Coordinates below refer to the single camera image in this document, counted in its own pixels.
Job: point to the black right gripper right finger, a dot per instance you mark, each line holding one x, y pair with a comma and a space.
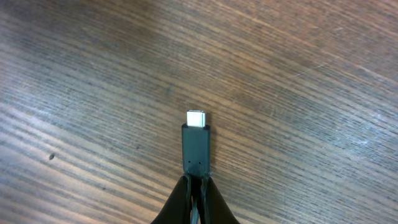
211, 205

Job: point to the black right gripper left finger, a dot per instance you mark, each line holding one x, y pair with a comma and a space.
177, 209

